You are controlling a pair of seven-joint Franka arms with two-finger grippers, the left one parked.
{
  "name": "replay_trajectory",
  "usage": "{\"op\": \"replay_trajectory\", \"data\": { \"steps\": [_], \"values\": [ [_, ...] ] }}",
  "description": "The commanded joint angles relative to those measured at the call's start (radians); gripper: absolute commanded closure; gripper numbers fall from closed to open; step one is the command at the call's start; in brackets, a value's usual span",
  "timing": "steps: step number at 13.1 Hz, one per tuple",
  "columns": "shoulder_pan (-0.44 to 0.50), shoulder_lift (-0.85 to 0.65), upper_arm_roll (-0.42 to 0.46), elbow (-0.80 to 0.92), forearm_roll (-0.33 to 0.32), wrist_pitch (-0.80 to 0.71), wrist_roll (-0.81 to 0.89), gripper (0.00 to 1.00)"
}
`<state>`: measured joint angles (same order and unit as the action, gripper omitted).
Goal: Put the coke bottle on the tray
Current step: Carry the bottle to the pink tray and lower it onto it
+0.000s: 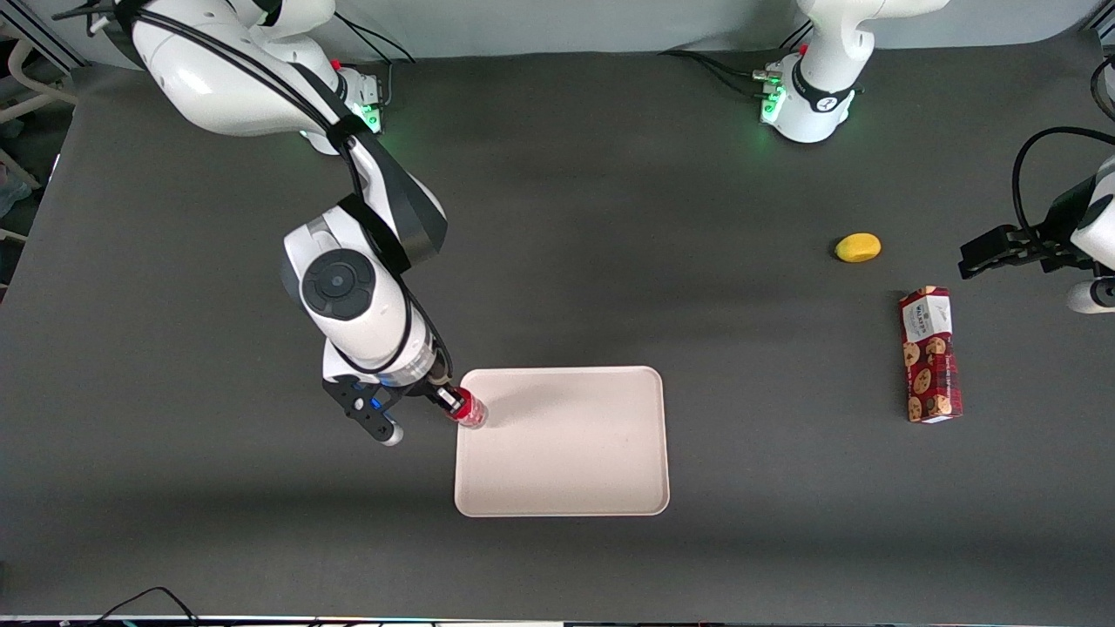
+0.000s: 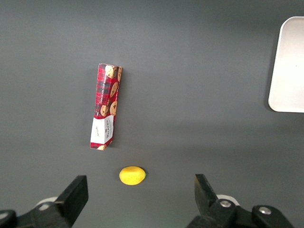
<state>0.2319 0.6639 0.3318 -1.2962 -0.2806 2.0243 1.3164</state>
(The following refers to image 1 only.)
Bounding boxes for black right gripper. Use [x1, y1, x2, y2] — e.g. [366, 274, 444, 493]
[401, 374, 463, 417]

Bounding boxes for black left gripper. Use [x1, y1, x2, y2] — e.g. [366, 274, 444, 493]
[958, 177, 1100, 280]

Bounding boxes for red-capped coke bottle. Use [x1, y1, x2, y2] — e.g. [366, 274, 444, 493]
[444, 388, 490, 430]

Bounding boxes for beige rectangular tray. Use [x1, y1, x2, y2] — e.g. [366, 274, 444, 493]
[454, 366, 671, 518]

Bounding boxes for red tartan cookie box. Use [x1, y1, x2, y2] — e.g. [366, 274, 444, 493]
[899, 286, 965, 425]

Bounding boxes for yellow lemon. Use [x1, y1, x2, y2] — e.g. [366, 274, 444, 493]
[835, 233, 882, 264]

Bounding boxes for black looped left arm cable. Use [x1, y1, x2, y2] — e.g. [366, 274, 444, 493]
[1011, 126, 1115, 249]

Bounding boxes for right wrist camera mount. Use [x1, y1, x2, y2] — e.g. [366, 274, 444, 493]
[322, 373, 407, 447]

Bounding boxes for black cable at table corner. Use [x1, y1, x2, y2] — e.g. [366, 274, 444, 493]
[1091, 54, 1115, 123]

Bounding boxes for black right arm cable sleeve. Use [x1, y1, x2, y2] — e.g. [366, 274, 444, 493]
[52, 0, 454, 384]

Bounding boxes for black left arm base cables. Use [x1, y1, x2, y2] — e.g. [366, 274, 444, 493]
[658, 48, 785, 98]

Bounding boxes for black arm base cables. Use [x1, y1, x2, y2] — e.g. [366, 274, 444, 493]
[329, 10, 419, 64]
[658, 48, 785, 98]

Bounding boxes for black cable at table edge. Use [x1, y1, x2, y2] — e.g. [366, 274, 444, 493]
[87, 586, 203, 627]

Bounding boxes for black right arm base cables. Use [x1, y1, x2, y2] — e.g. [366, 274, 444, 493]
[329, 10, 419, 64]

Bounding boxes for white tubular frame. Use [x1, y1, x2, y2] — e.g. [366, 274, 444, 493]
[0, 17, 81, 123]

